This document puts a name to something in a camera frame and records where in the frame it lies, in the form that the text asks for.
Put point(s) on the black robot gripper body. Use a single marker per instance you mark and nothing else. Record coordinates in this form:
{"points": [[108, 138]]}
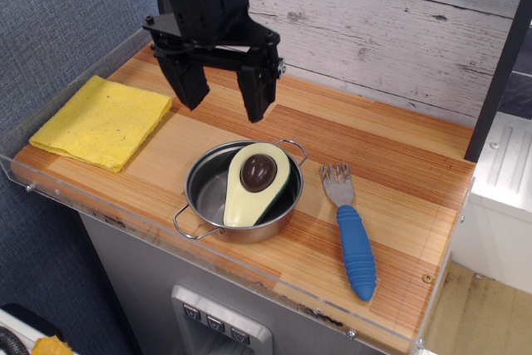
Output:
{"points": [[215, 33]]}

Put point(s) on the yellow folded cloth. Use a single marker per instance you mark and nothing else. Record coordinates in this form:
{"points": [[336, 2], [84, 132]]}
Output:
{"points": [[103, 123]]}

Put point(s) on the blue handled metal fork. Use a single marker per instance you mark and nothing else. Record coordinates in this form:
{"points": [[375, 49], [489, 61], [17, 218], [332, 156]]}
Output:
{"points": [[358, 259]]}

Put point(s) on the clear acrylic table guard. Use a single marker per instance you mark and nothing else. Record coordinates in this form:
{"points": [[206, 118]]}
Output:
{"points": [[408, 170]]}

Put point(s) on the yellow object in corner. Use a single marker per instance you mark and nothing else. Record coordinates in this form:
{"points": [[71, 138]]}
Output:
{"points": [[51, 346]]}

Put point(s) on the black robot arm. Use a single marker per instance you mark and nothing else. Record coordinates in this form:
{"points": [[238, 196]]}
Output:
{"points": [[195, 34]]}

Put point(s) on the white toy sink unit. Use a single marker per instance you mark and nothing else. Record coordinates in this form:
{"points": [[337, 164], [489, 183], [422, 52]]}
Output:
{"points": [[493, 234]]}

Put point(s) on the stainless steel pot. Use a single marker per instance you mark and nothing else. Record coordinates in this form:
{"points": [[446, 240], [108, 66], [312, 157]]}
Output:
{"points": [[206, 189]]}

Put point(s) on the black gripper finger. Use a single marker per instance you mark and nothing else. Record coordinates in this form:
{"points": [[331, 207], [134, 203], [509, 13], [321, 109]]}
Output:
{"points": [[258, 89], [187, 79]]}

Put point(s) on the green toy avocado half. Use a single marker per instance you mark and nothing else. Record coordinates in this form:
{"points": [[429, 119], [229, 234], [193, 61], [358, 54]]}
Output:
{"points": [[256, 177]]}

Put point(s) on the grey toy fridge cabinet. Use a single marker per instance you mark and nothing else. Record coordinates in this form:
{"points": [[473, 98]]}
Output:
{"points": [[142, 275]]}

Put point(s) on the silver dispenser button panel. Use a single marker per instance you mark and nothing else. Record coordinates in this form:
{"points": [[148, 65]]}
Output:
{"points": [[207, 327]]}

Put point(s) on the black right support post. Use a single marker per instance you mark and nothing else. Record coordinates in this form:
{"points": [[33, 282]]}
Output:
{"points": [[494, 95]]}

